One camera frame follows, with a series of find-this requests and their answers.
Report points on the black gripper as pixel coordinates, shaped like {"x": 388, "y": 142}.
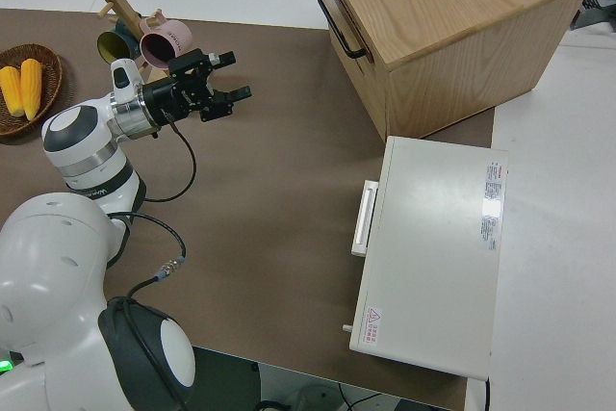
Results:
{"x": 183, "y": 88}

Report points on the wooden drawer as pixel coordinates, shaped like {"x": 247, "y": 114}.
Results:
{"x": 380, "y": 79}

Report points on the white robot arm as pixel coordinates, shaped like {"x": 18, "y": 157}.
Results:
{"x": 72, "y": 247}

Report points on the pink mug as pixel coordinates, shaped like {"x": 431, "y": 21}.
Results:
{"x": 173, "y": 38}

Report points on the dark blue mug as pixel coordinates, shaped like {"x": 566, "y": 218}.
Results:
{"x": 110, "y": 45}

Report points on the brown wicker basket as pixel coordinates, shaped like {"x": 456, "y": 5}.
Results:
{"x": 48, "y": 69}

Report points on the yellow corn cob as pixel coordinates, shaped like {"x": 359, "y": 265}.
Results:
{"x": 10, "y": 93}
{"x": 31, "y": 88}

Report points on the white toaster oven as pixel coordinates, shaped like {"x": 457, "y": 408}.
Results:
{"x": 433, "y": 262}

